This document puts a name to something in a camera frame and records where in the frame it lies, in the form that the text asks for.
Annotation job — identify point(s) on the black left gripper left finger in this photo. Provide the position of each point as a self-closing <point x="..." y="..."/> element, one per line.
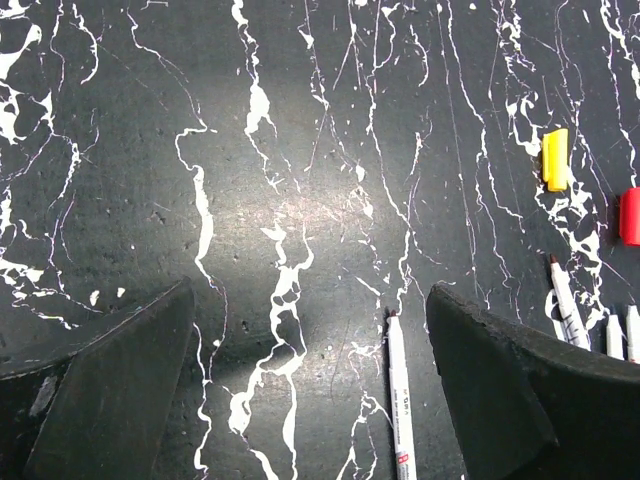
<point x="93" y="402"/>

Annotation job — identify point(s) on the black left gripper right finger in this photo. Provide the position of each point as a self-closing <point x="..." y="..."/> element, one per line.
<point x="525" y="405"/>

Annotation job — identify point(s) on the white pen red end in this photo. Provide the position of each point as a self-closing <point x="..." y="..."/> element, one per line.
<point x="575" y="332"/>

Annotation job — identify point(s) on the white pen yellow end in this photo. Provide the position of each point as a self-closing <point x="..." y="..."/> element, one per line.
<point x="404" y="449"/>

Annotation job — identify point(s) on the yellow pen cap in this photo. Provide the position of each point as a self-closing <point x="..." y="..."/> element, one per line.
<point x="555" y="159"/>

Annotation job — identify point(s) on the white pen green end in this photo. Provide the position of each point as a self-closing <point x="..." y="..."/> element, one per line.
<point x="614" y="338"/>

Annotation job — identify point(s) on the white pen blue end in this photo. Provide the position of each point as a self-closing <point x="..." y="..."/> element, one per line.
<point x="633" y="333"/>

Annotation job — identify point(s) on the red pen cap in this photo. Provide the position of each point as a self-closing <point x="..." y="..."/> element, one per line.
<point x="629" y="217"/>

